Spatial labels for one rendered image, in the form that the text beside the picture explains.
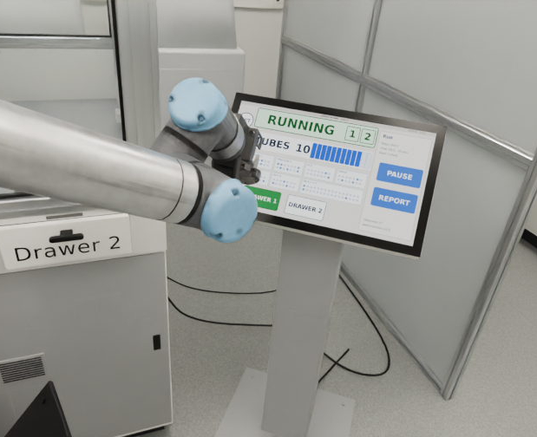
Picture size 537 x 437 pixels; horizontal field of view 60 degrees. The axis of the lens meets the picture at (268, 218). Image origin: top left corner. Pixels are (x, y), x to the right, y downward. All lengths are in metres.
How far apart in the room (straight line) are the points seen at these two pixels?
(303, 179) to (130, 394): 0.91
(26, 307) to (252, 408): 0.91
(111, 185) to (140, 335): 1.01
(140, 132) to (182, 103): 0.47
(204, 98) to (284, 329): 0.91
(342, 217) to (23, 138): 0.77
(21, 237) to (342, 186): 0.75
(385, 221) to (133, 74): 0.64
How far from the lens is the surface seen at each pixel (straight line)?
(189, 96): 0.66
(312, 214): 1.08
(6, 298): 1.33
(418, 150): 1.13
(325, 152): 1.12
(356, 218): 1.07
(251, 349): 2.10
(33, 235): 1.20
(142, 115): 1.10
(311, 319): 1.37
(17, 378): 1.52
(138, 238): 1.24
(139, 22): 1.06
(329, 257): 1.23
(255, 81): 4.64
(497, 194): 1.70
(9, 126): 0.44
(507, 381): 2.34
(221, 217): 0.53
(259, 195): 1.11
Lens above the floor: 1.52
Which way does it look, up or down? 30 degrees down
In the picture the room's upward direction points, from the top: 5 degrees clockwise
